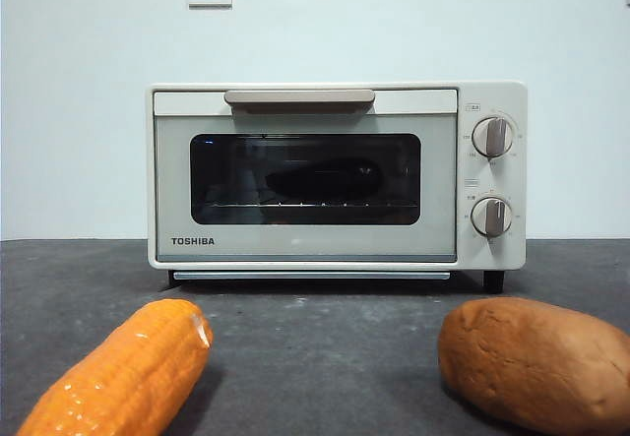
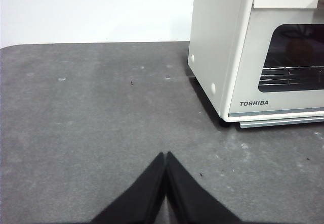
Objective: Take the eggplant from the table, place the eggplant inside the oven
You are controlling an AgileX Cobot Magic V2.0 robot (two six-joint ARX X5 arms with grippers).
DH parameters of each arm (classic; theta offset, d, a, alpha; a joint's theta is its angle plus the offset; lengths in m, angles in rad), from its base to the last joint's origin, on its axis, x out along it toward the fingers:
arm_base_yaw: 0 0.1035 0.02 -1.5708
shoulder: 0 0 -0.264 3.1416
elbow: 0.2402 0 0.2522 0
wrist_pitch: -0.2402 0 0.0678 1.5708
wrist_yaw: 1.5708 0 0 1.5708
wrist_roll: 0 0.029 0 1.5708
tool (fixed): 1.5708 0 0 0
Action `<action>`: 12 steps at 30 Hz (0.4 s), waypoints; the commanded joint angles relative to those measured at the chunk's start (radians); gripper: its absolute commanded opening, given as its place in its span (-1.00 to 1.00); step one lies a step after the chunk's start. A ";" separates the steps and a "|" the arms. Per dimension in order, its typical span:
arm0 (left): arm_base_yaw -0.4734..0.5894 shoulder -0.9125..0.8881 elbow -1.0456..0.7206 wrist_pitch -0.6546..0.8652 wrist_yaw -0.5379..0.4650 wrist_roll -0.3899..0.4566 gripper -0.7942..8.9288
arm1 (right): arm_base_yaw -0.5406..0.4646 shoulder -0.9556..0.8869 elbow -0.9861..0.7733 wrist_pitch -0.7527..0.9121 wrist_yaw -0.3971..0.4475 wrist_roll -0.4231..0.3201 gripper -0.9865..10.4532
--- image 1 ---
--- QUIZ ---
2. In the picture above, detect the purple eggplant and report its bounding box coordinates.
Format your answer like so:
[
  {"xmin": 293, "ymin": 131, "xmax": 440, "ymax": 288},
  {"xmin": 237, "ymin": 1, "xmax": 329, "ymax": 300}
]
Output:
[{"xmin": 265, "ymin": 158, "xmax": 381, "ymax": 197}]

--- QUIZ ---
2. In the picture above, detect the grey glass oven door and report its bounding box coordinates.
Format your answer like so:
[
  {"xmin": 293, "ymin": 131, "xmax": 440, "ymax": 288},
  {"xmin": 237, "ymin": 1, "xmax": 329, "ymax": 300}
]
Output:
[{"xmin": 153, "ymin": 89, "xmax": 459, "ymax": 264}]

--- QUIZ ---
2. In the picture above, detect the black oven foot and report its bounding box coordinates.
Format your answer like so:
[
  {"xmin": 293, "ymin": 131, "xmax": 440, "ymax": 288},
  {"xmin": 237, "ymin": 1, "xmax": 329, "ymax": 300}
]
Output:
[{"xmin": 482, "ymin": 269, "xmax": 505, "ymax": 293}]

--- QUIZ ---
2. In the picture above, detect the cream Toshiba toaster oven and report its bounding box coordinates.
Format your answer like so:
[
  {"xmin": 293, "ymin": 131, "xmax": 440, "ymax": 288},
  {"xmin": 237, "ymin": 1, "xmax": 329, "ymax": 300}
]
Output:
[{"xmin": 146, "ymin": 80, "xmax": 529, "ymax": 293}]

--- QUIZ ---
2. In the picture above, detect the metal crumb tray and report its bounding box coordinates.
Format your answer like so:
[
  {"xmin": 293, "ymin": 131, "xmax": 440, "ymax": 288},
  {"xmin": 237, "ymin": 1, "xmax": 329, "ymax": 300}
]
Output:
[{"xmin": 172, "ymin": 270, "xmax": 452, "ymax": 280}]

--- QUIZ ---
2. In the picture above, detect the cream timer knob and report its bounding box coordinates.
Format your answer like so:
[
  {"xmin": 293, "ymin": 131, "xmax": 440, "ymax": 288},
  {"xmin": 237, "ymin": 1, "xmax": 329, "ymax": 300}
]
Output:
[{"xmin": 471, "ymin": 196, "xmax": 513, "ymax": 237}]

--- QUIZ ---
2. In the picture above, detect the cream temperature knob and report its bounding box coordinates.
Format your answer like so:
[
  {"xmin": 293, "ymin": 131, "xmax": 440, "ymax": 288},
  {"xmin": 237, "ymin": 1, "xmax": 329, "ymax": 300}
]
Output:
[{"xmin": 471, "ymin": 116, "xmax": 513, "ymax": 158}]

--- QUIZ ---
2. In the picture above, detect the orange corn cob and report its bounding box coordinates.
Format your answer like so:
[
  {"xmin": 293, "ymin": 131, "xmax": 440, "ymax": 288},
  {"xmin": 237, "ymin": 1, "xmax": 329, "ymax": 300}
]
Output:
[{"xmin": 16, "ymin": 298, "xmax": 214, "ymax": 436}]

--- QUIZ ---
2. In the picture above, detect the brown potato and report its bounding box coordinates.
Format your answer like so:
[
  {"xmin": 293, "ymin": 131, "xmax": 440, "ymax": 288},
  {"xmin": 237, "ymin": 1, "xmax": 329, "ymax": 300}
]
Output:
[{"xmin": 437, "ymin": 296, "xmax": 630, "ymax": 435}]

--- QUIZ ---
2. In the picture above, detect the wire oven rack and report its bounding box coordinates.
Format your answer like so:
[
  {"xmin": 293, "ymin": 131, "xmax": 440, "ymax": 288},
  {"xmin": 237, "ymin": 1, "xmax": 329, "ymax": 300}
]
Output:
[{"xmin": 205, "ymin": 201, "xmax": 420, "ymax": 210}]

